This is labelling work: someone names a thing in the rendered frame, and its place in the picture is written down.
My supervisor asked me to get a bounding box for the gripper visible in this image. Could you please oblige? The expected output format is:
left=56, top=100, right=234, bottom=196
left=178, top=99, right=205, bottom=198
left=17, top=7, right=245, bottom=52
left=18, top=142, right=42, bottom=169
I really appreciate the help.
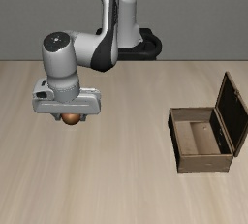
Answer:
left=31, top=78, right=102, bottom=122

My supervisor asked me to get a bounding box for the red-brown apple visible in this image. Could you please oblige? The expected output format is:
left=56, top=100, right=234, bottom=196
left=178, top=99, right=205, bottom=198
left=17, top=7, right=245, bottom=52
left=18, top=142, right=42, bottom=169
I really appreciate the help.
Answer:
left=60, top=113, right=81, bottom=126

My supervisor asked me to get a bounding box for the brown wooden box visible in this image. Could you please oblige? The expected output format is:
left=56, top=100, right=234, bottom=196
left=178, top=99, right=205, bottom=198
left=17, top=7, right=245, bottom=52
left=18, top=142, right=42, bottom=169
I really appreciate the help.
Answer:
left=167, top=106, right=234, bottom=174

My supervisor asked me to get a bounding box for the dark wooden box lid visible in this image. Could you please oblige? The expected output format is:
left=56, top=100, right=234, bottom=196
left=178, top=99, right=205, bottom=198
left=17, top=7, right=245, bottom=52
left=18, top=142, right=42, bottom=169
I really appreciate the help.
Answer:
left=214, top=71, right=248, bottom=158

